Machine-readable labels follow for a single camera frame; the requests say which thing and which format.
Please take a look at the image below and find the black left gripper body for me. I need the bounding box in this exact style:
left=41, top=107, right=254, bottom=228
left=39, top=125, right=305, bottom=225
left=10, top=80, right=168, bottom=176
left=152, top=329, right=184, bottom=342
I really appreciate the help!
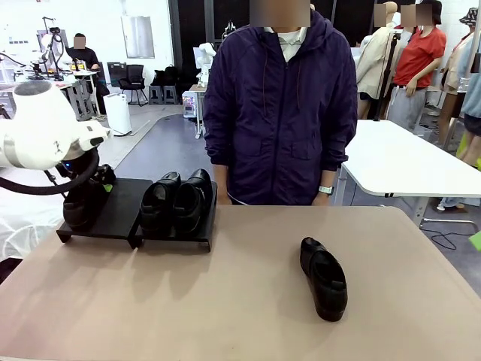
left=88, top=163, right=117, bottom=186

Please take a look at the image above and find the black leather shoe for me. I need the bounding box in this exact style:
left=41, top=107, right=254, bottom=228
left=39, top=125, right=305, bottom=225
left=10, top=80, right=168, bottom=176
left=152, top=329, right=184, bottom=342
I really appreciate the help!
left=139, top=171, right=183, bottom=235
left=173, top=168, right=214, bottom=235
left=62, top=179, right=110, bottom=232
left=299, top=236, right=349, bottom=323

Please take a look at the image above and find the purple-sleeved right forearm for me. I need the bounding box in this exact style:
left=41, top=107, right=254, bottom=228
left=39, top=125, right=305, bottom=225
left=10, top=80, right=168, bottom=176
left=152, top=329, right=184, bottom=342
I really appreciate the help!
left=204, top=108, right=234, bottom=177

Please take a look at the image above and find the purple-sleeved left forearm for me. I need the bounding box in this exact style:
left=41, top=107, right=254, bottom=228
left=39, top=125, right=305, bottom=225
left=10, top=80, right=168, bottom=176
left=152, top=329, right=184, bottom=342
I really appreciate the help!
left=319, top=112, right=358, bottom=188

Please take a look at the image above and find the black metal shoe stand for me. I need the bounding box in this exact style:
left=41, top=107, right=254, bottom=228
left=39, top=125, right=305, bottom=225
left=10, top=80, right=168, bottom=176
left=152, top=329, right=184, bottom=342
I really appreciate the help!
left=127, top=179, right=219, bottom=252
left=56, top=176, right=154, bottom=244

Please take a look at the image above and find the person's right hand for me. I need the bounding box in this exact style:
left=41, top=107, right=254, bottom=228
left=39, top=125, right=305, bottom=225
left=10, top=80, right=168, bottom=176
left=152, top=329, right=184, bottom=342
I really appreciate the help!
left=214, top=175, right=233, bottom=206

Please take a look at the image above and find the white air purifier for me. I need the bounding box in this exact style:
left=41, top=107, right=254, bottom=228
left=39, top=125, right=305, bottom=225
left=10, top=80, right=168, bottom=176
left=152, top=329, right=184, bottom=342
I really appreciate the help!
left=102, top=93, right=133, bottom=137

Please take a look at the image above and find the grey lab desk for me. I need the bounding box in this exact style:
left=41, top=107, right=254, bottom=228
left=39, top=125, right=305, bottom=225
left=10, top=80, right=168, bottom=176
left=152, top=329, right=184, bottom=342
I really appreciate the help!
left=0, top=71, right=101, bottom=123

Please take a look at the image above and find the white plastic sheet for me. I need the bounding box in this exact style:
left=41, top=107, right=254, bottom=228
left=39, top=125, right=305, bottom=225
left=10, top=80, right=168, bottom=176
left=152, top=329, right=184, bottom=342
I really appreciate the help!
left=0, top=187, right=67, bottom=260

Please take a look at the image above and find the black office chair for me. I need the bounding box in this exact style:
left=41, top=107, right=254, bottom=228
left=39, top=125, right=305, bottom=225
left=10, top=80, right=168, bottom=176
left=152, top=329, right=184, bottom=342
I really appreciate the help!
left=118, top=64, right=149, bottom=108

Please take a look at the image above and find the lit computer case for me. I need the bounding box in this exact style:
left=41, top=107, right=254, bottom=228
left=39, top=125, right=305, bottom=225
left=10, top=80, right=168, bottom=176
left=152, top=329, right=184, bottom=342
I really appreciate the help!
left=182, top=92, right=198, bottom=118

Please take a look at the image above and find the black backpack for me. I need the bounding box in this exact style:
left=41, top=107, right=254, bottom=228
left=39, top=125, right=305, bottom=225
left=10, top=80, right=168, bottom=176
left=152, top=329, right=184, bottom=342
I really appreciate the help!
left=150, top=65, right=182, bottom=88

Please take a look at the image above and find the white work table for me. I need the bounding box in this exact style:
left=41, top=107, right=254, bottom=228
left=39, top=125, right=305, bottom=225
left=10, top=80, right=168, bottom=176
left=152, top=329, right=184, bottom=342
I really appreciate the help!
left=340, top=119, right=481, bottom=226

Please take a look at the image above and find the seated person in black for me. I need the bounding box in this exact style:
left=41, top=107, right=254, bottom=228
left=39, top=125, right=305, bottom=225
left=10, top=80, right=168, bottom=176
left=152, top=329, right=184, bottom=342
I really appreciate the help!
left=67, top=32, right=110, bottom=114

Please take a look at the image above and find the small wooden side table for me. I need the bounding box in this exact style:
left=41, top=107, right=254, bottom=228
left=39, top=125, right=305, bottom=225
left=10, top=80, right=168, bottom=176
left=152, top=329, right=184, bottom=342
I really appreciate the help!
left=187, top=84, right=208, bottom=140

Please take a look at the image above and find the white lab robot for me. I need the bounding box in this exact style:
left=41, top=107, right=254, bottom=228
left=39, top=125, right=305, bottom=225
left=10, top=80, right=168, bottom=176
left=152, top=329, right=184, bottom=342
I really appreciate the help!
left=0, top=17, right=67, bottom=82

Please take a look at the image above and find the mannequin in blue jacket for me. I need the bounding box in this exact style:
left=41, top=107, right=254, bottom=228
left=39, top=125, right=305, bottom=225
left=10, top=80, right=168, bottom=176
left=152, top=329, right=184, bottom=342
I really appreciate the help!
left=458, top=44, right=481, bottom=168

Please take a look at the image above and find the mannequin with bucket hat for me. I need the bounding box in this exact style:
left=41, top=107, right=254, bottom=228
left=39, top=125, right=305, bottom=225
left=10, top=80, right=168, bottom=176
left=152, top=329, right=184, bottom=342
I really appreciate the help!
left=439, top=7, right=477, bottom=150

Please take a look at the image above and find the person in purple jacket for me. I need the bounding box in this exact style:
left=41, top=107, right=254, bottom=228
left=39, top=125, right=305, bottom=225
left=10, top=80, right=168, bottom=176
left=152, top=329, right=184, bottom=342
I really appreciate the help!
left=202, top=13, right=358, bottom=207

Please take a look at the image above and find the mannequin in red shirt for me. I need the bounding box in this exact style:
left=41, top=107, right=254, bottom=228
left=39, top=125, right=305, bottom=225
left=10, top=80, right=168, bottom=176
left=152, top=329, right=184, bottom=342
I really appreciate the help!
left=389, top=0, right=448, bottom=133

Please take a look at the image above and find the mannequin in beige coat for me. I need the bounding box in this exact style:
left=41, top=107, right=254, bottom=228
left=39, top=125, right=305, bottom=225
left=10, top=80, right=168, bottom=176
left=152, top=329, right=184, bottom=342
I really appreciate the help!
left=355, top=2, right=400, bottom=121

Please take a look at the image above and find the black floor cable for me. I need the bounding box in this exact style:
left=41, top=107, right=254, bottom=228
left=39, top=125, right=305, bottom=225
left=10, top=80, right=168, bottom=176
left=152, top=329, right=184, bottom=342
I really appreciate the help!
left=431, top=232, right=458, bottom=251

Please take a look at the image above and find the grey wall panel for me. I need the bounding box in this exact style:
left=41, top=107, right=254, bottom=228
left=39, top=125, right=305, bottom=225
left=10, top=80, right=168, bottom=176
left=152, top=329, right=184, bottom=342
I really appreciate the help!
left=120, top=15, right=156, bottom=59

